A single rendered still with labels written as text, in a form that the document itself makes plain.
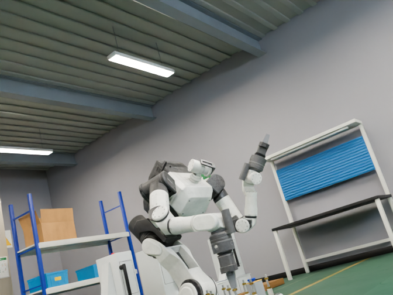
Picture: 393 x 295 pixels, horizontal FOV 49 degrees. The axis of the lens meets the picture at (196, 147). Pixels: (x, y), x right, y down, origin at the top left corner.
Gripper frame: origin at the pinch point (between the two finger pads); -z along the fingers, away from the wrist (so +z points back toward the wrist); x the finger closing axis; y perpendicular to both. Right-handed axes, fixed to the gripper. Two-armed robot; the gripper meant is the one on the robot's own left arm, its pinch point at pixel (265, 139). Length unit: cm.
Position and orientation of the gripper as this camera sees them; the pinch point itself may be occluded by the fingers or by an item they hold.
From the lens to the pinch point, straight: 242.6
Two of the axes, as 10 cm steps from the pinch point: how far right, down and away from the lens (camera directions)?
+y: -9.3, -3.5, 1.2
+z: -3.7, 9.2, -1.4
